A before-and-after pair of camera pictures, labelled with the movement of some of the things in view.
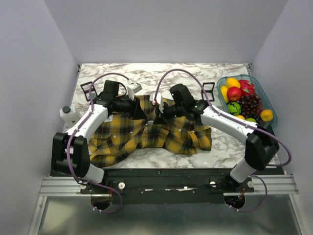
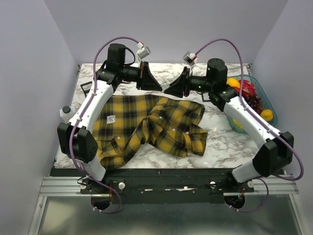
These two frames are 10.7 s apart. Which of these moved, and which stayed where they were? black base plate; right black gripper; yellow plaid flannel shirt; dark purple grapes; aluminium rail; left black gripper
Moved: left black gripper; right black gripper
Stayed: dark purple grapes; yellow plaid flannel shirt; black base plate; aluminium rail
